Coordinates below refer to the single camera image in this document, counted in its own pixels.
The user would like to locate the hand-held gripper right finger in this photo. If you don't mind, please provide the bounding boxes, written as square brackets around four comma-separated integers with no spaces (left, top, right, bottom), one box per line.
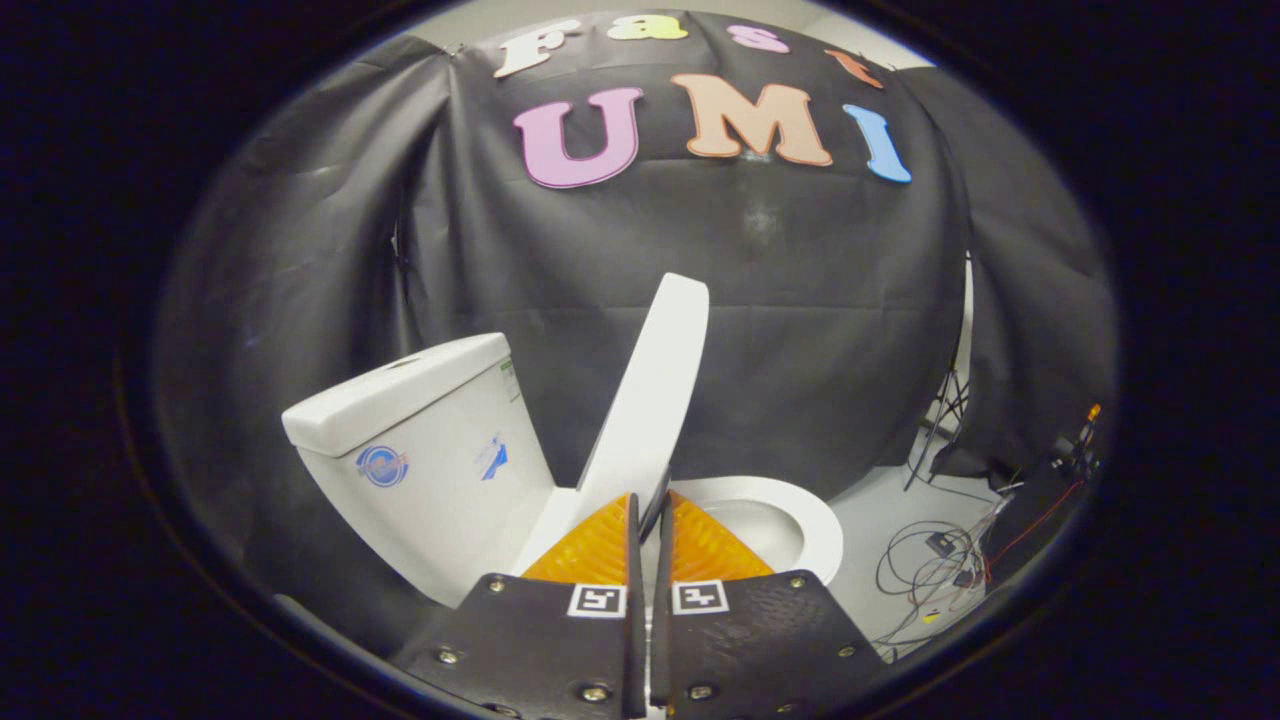
[650,490,891,720]

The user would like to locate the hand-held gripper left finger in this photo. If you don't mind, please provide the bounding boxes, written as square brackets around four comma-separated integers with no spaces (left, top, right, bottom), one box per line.
[390,492,649,720]

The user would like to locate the white toilet lid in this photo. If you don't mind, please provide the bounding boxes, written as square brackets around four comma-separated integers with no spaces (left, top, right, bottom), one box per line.
[510,272,711,577]

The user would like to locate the white toilet seat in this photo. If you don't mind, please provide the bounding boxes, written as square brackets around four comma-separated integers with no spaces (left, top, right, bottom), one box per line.
[668,475,845,587]

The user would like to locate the white ceramic toilet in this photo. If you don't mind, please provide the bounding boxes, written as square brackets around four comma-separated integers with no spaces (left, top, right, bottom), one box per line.
[282,333,846,611]

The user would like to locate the dark cloth covered table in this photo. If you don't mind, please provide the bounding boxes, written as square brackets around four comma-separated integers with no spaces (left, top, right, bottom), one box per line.
[985,458,1098,593]

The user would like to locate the black tripod light stand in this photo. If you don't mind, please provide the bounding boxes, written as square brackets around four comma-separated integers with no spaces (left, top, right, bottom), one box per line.
[905,255,977,491]

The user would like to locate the black backdrop cloth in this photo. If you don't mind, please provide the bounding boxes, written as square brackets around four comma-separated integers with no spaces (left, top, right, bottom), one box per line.
[155,10,1117,651]

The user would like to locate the orange and black spare gripper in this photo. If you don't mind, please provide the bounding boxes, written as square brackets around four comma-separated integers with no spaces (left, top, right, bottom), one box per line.
[1050,403,1103,483]

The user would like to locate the tangle of black floor cables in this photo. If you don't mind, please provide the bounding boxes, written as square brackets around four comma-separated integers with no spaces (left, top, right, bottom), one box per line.
[873,488,1003,653]

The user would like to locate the thin red cable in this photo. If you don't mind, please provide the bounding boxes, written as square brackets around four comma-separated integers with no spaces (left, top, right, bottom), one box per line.
[985,478,1087,583]

